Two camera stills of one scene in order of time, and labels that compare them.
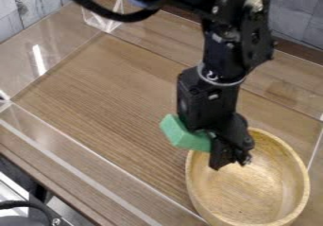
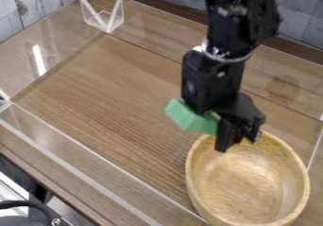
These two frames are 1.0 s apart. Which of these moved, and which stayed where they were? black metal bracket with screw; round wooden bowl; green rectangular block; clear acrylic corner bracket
Moved: green rectangular block
Stayed: clear acrylic corner bracket; round wooden bowl; black metal bracket with screw
